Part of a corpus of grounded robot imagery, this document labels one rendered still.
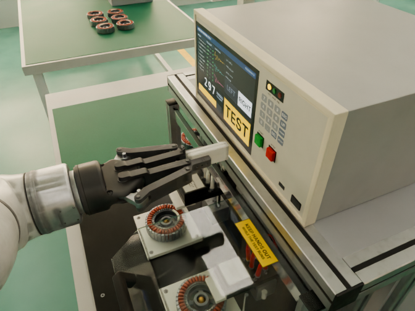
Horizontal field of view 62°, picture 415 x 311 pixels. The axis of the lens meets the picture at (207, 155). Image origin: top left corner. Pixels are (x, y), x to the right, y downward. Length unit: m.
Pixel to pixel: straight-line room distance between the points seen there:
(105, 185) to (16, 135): 2.49
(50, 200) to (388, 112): 0.45
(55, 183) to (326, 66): 0.41
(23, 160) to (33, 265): 0.90
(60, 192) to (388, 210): 0.50
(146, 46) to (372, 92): 1.76
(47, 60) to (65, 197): 1.66
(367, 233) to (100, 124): 1.12
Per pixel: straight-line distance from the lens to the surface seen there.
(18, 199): 0.50
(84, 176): 0.50
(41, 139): 2.84
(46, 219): 0.50
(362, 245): 0.57
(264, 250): 0.58
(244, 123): 0.63
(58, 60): 2.10
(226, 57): 0.65
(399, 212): 0.64
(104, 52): 2.11
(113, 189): 0.50
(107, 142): 1.35
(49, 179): 0.50
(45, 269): 1.99
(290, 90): 0.49
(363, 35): 0.69
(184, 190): 0.87
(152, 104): 1.54
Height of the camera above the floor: 1.54
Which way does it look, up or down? 39 degrees down
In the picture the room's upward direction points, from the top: straight up
